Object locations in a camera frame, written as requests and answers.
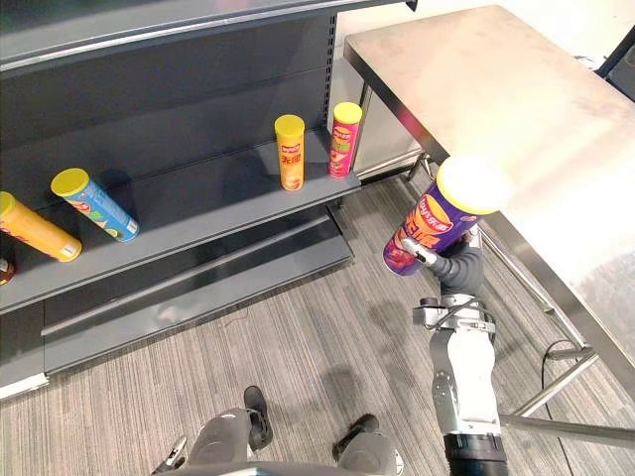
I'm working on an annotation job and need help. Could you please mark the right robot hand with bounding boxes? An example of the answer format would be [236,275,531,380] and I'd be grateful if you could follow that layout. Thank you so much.
[400,228,486,298]

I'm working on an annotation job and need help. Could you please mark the purple chips can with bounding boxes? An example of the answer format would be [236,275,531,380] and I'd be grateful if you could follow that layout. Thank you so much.
[381,154,512,279]

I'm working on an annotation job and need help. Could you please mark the pink chips can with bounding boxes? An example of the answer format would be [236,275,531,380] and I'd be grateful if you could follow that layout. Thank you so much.
[327,101,362,179]

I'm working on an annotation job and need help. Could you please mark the yellow chips can standing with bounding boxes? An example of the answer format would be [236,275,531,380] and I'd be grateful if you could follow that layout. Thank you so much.
[274,114,306,192]

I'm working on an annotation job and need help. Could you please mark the dark grey shop shelf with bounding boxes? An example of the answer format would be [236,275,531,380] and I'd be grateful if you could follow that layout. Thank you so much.
[0,0,419,402]

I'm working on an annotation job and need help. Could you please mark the blue chips can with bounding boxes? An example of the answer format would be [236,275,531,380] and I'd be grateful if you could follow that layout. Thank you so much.
[50,167,141,243]

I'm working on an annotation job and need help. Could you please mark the orange chips can lying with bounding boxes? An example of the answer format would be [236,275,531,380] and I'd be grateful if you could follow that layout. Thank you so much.
[0,190,83,263]

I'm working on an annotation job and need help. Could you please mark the stainless steel table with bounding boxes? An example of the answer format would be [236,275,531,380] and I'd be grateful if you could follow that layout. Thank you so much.
[343,4,635,442]

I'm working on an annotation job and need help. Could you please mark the robot right leg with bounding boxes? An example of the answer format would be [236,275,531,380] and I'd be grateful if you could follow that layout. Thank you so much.
[330,414,404,471]

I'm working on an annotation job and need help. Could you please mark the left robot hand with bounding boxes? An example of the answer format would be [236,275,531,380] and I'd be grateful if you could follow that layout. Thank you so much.
[151,435,189,476]

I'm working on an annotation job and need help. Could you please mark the black floor cable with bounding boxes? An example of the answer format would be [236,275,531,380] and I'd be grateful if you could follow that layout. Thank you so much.
[539,339,577,422]

